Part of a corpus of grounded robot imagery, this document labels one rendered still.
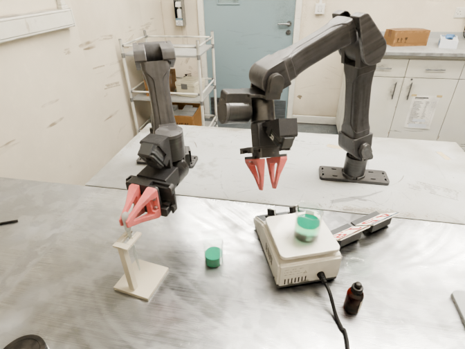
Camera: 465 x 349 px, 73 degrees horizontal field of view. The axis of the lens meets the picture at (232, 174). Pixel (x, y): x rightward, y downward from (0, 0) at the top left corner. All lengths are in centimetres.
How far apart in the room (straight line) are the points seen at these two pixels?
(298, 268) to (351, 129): 43
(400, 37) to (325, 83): 84
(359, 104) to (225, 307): 58
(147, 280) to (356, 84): 66
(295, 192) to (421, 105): 237
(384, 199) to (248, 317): 53
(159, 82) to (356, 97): 48
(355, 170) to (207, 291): 56
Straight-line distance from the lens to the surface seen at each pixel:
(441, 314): 73
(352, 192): 96
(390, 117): 316
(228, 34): 351
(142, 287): 69
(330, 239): 66
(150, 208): 62
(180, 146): 66
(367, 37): 80
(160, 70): 75
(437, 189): 108
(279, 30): 344
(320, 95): 360
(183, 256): 73
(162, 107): 74
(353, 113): 89
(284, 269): 62
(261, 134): 69
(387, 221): 85
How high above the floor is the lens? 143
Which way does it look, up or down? 32 degrees down
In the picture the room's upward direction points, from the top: 1 degrees counter-clockwise
